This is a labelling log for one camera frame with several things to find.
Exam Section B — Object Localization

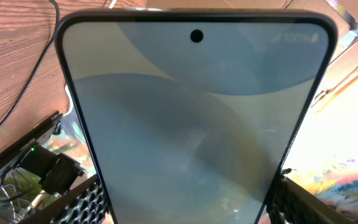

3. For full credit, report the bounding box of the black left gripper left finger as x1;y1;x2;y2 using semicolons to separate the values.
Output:
19;175;109;224

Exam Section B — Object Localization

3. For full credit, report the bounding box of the black USB charging cable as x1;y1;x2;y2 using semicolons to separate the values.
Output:
0;0;61;144

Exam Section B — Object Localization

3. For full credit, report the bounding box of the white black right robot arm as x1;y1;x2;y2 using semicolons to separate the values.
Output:
19;144;88;195

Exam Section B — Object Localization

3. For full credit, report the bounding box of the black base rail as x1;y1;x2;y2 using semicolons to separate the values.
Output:
0;111;63;185

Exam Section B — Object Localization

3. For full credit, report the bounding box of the blue Samsung smartphone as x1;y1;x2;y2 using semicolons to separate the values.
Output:
54;9;337;223

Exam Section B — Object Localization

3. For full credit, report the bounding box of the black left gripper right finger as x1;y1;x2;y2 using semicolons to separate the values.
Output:
265;170;358;224

